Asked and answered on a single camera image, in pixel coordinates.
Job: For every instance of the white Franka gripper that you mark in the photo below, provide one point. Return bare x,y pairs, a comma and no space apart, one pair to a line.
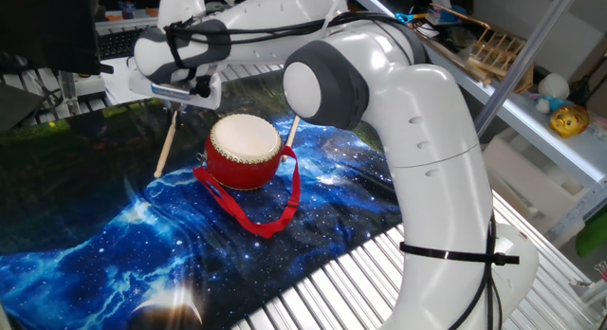
215,101

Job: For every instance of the pale wooden drumstick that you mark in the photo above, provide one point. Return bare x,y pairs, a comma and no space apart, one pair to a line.
291,133
165,150

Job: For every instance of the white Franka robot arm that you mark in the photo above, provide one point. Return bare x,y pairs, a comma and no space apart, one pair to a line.
427,154

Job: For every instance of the red drum with white head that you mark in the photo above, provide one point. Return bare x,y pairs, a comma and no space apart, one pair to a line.
242,169

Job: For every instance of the white printed paper sheet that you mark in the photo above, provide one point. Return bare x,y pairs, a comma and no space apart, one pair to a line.
116,86

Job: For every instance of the black keyboard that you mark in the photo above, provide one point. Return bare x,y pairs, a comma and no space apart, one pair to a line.
118,44

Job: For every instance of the small orange object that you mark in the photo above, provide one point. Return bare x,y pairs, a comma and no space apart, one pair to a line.
152,11

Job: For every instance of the small blue red figurine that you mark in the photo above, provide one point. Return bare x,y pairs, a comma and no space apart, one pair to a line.
126,10

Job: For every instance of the black monitor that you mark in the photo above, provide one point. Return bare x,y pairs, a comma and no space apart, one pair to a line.
47,26

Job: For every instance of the dark flat panel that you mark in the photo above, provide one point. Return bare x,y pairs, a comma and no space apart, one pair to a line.
19,107

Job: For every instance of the galaxy print cloth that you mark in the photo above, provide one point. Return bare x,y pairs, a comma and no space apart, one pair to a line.
118,273

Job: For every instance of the wooden rack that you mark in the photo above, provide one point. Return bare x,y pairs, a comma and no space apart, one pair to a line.
498,55

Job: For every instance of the white foam box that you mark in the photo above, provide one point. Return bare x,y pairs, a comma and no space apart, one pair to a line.
526,178

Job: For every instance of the small blue toy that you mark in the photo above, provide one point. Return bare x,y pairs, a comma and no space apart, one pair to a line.
550,104

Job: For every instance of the yellow pig toy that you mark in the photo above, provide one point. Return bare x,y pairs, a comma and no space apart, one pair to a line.
569,121

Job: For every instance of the grey metal shelf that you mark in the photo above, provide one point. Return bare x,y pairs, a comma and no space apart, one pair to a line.
583,159

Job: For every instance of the green object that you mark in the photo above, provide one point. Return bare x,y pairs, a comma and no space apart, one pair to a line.
595,232

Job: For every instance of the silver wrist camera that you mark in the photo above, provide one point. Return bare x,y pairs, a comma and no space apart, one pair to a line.
171,91

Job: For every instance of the white device with post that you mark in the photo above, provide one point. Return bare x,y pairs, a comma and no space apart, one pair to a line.
90,86

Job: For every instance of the slanted metal shelf post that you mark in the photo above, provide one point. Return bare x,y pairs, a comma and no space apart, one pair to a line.
526,64

